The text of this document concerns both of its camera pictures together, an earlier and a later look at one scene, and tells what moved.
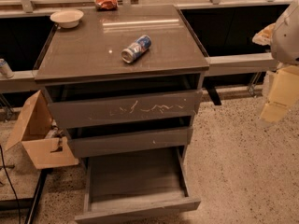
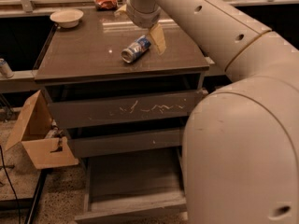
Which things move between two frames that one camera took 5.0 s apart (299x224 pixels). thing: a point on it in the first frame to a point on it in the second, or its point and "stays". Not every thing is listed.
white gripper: (286, 41) to (140, 17)
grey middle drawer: (107, 144) stays
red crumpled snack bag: (106, 2) stays
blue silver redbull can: (141, 45) stays
